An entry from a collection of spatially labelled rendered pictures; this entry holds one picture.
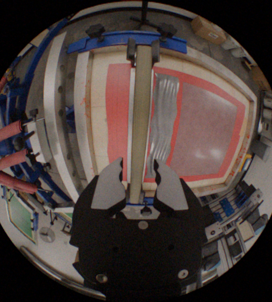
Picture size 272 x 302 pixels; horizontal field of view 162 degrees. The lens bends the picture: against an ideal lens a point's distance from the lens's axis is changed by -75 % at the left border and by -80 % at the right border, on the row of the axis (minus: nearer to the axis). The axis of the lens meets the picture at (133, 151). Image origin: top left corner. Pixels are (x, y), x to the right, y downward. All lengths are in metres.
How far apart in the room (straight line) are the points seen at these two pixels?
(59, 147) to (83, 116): 0.11
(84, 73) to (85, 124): 0.15
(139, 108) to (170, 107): 0.13
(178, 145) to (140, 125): 0.19
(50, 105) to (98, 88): 0.15
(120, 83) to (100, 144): 0.20
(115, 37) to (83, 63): 0.11
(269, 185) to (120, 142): 3.80
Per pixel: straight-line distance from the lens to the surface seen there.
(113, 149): 0.32
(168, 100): 0.29
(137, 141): 0.19
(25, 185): 0.69
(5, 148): 0.78
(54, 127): 0.29
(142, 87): 0.18
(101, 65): 0.33
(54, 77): 0.30
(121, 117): 0.29
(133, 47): 0.26
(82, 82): 0.30
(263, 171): 3.78
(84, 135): 0.30
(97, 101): 0.30
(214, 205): 0.96
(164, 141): 0.31
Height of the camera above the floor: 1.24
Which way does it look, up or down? 63 degrees down
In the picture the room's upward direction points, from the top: 177 degrees counter-clockwise
